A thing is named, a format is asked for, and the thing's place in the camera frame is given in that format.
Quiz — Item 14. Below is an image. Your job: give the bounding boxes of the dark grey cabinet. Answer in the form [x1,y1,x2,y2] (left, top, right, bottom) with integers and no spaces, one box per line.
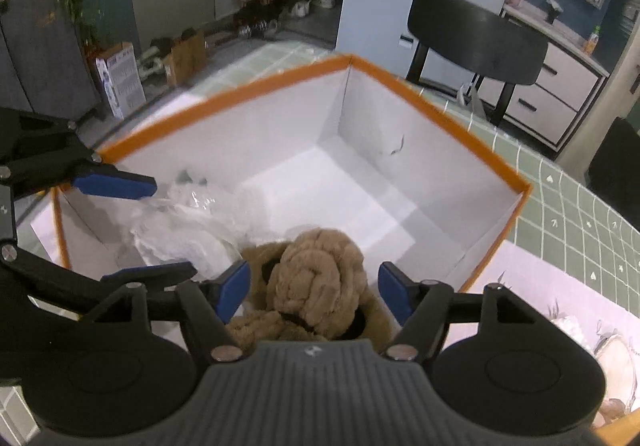
[1,0,101,122]

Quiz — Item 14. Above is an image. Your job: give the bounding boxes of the black chair left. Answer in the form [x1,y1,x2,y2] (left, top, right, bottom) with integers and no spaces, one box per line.
[406,0,548,126]

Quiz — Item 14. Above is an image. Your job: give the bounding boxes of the brown knitted plush toy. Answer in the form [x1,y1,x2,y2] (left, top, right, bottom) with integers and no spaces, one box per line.
[227,228,393,353]

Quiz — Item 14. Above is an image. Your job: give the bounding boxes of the black chair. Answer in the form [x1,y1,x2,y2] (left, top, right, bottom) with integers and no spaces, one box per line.
[587,117,640,229]
[406,0,548,126]

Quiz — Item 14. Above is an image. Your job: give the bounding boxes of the white printed table mat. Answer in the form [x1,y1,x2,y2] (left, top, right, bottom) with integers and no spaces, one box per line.
[436,242,639,436]

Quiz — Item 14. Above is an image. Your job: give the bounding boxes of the brown cardboard box on floor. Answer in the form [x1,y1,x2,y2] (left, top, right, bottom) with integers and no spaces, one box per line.
[163,31,207,88]

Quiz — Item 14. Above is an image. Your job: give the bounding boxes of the white cardboard box on floor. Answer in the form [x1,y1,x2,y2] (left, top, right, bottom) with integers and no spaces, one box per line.
[94,42,145,120]

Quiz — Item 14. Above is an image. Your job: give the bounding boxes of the white drawer cabinet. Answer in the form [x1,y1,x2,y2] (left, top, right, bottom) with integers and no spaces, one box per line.
[501,2,610,154]

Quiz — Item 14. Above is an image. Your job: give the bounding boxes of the orange cardboard storage box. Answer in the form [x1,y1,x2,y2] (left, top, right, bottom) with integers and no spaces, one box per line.
[32,56,530,288]

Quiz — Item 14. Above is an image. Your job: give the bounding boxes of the black chair right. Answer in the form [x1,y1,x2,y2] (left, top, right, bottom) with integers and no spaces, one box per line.
[587,117,640,229]

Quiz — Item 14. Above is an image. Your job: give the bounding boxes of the clear plastic bag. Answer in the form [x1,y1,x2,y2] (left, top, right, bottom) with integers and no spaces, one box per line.
[128,169,266,280]

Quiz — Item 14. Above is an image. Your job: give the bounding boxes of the green checkered tablecloth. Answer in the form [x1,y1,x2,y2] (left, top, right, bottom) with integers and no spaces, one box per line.
[192,32,639,314]

